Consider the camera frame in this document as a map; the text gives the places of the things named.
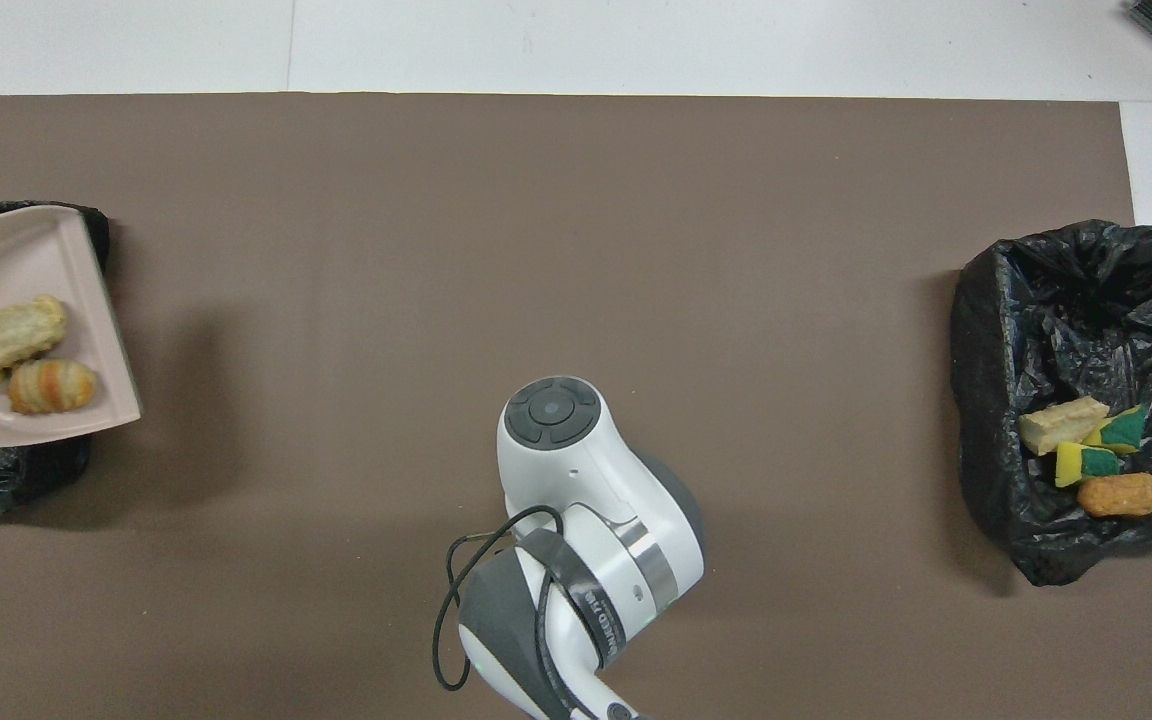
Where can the beige plastic dustpan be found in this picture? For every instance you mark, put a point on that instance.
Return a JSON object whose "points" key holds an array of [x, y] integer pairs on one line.
{"points": [[26, 260]]}

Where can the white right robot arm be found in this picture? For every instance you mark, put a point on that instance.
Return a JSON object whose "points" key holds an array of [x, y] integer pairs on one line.
{"points": [[586, 500]]}

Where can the brown table mat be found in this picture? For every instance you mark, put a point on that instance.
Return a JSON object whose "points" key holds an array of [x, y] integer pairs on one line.
{"points": [[336, 300]]}

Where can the striped croissant piece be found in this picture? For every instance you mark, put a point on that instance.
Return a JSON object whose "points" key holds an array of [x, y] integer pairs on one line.
{"points": [[51, 387]]}

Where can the notched yellow sponge piece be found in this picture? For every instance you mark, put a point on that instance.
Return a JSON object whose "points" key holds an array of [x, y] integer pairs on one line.
{"points": [[1071, 462]]}

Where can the pale bread chunk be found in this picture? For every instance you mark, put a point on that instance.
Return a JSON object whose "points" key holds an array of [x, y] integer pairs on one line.
{"points": [[24, 332], [1061, 425]]}

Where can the brown oval bread roll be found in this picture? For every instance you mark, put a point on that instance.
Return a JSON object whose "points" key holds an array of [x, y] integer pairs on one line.
{"points": [[1121, 495]]}

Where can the bin lined black bag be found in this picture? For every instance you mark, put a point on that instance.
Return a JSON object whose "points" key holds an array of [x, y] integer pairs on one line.
{"points": [[996, 400]]}

